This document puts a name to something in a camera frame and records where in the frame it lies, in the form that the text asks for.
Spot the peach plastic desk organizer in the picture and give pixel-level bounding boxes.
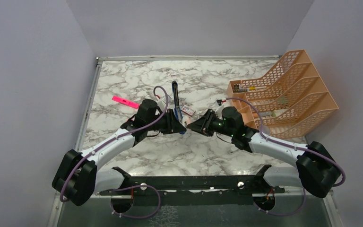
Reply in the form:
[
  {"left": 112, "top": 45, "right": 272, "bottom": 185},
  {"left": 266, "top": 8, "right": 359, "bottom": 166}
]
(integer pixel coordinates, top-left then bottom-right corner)
[{"left": 227, "top": 50, "right": 339, "bottom": 139}]

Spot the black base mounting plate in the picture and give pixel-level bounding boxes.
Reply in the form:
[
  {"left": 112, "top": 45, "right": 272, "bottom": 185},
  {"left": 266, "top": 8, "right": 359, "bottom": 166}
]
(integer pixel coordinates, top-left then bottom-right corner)
[{"left": 99, "top": 175, "right": 284, "bottom": 206}]

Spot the blue stapler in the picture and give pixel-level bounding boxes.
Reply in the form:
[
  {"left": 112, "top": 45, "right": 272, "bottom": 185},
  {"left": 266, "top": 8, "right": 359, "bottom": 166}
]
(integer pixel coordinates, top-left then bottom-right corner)
[{"left": 172, "top": 80, "right": 184, "bottom": 126}]

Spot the pink flat plastic bar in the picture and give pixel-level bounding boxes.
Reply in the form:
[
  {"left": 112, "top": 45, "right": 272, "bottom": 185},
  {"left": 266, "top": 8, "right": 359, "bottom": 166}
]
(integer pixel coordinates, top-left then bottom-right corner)
[{"left": 112, "top": 96, "right": 139, "bottom": 109}]

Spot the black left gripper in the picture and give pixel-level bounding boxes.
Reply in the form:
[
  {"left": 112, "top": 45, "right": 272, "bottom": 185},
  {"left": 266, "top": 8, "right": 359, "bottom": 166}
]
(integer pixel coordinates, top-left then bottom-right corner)
[{"left": 146, "top": 108, "right": 186, "bottom": 134}]

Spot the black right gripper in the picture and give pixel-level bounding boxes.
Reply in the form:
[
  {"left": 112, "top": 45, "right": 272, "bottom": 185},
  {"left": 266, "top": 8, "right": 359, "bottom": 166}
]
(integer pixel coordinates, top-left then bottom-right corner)
[{"left": 187, "top": 109, "right": 234, "bottom": 137}]

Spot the black piano keyboard ruler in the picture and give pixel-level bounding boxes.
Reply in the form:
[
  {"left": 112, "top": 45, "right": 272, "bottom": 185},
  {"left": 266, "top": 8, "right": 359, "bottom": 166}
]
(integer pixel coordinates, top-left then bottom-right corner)
[{"left": 233, "top": 84, "right": 248, "bottom": 93}]

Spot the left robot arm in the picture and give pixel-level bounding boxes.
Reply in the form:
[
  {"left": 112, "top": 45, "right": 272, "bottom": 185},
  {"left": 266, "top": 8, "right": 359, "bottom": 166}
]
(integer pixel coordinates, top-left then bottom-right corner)
[{"left": 52, "top": 99, "right": 186, "bottom": 206}]

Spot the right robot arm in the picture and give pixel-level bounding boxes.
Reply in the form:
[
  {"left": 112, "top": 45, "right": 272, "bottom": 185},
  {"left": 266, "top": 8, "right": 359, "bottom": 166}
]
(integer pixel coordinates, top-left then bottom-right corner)
[{"left": 187, "top": 107, "right": 341, "bottom": 198}]

